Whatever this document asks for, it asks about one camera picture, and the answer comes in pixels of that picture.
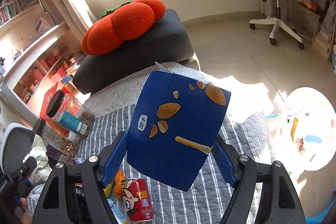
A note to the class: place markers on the light blue milk carton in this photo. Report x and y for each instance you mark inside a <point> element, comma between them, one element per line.
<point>120,217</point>

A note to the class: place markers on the yellow sponge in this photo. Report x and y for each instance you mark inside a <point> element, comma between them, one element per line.
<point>108,190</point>

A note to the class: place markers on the dark grey sofa cushion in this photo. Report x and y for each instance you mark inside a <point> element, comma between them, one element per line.
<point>166,41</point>

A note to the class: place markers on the blue almond snack box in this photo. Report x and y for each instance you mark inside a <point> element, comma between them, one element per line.
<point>174,127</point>

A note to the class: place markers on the white round trash bin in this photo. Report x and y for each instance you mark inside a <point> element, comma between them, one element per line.
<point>311,127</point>

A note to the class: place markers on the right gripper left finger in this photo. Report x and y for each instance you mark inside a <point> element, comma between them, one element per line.
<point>75,194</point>

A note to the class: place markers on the large white paper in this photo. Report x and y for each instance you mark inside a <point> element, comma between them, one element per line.
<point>43,169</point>

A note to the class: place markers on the red cartoon face can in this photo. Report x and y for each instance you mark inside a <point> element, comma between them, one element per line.
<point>136,200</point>

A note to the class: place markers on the orange pumpkin cushion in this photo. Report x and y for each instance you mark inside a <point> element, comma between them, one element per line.
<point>128,22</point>

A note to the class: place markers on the purple label nut jar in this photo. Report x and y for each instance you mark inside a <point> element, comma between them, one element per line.
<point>58,147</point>

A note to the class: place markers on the striped grey quilt cover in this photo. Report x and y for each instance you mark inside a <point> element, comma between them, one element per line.
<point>209,195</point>

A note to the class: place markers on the white pink bookshelf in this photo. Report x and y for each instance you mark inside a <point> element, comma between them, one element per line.
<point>35,50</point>

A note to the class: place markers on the left operator hand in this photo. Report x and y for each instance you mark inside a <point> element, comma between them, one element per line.
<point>25,217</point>

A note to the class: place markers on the wooden desk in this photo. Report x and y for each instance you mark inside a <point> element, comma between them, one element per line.
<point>317,24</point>

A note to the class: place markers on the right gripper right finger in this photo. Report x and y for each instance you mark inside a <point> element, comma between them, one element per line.
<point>279,201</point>

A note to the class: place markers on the teal label nut jar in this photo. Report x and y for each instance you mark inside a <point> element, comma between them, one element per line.
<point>68,112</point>

